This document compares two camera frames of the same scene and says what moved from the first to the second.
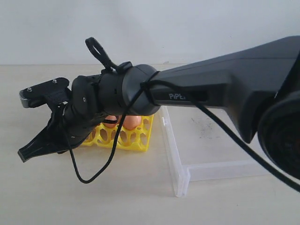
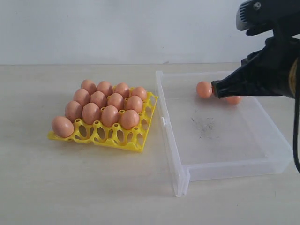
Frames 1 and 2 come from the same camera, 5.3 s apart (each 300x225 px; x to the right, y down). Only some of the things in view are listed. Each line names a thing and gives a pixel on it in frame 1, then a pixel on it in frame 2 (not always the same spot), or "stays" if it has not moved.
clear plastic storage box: [198, 147] stays
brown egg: [131, 122] stays
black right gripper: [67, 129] → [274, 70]
